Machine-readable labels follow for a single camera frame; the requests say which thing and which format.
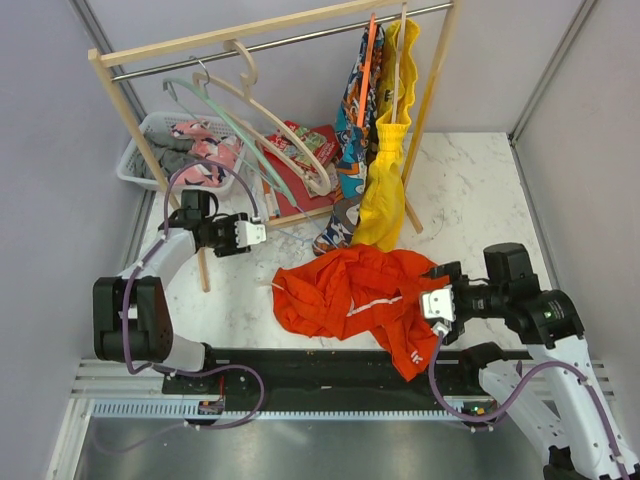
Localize blue wire hanger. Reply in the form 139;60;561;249
242;152;331;243

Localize orange shorts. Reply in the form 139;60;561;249
271;245;449;381

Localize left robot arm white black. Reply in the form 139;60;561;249
92;190;255;393

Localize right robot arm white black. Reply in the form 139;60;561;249
420;243;639;479

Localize yellow shorts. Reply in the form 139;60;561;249
351;19;420;252

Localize light wooden hanger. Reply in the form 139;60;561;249
192;39;331;196

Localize mint green plastic hanger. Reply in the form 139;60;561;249
162;77;298;208

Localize colourful patterned shorts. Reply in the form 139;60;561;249
312;25;385;256

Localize orange plastic hanger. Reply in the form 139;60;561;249
356;13;377;128

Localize wooden hanger with yellow shorts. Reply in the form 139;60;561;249
391;2;408;124

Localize large red book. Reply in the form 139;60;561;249
262;121;340;212

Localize white plastic laundry basket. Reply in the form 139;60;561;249
115;110;251;197

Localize grey garment in basket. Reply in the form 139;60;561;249
144;132;194;179

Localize small illustrated booklet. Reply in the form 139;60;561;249
299;162;343;199

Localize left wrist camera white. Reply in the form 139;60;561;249
235;217;267;248

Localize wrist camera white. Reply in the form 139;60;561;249
420;287;456;337
235;217;267;248

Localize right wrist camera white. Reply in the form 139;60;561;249
420;287;456;337

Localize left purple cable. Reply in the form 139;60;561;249
121;159;261;376

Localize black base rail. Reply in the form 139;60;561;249
159;348;549;414

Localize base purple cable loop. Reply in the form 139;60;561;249
89;364;266;455

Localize metal hanging rail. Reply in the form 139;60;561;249
112;1;454;83

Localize white slotted cable duct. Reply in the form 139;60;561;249
91;399;457;421

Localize wooden clothes rack frame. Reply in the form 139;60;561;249
87;0;464;294

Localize aluminium corner post left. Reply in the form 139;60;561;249
69;0;155;272

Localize aluminium corner post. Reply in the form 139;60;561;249
69;0;155;272
507;0;601;146

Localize aluminium corner post right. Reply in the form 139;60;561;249
507;0;601;146

